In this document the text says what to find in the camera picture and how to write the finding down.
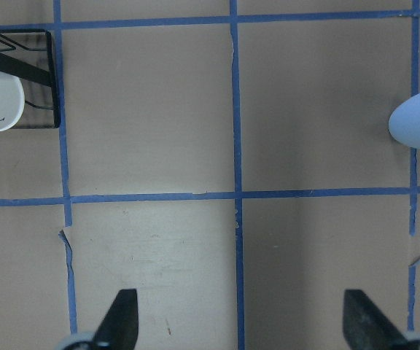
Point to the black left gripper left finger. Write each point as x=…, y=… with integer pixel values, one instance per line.
x=120, y=327

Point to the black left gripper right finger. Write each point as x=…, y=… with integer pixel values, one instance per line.
x=365, y=326

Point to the black wire mug rack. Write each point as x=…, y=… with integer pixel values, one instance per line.
x=33, y=54

